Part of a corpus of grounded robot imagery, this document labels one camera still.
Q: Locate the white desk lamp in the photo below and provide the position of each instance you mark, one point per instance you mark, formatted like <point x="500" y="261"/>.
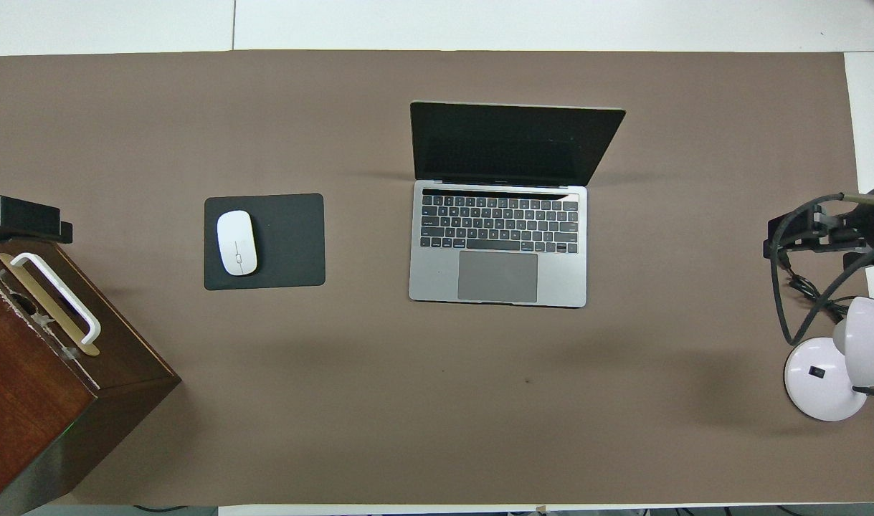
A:
<point x="824" y="380"/>

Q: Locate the brown table mat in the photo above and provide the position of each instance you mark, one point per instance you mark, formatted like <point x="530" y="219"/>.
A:
<point x="436" y="416"/>

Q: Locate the white computer mouse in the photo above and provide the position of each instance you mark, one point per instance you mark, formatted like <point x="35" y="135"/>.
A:
<point x="236" y="242"/>

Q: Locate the black mouse pad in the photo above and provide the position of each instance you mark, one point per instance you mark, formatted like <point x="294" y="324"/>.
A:
<point x="293" y="244"/>

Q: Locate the silver laptop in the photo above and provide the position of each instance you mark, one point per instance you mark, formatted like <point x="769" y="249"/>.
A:
<point x="436" y="279"/>

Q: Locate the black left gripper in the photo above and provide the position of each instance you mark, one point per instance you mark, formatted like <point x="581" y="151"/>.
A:
<point x="28" y="217"/>

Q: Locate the dark wooden box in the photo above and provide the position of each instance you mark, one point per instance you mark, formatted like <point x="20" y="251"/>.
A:
<point x="28" y="401"/>

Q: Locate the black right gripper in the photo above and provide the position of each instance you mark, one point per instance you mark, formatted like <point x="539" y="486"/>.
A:
<point x="849" y="236"/>

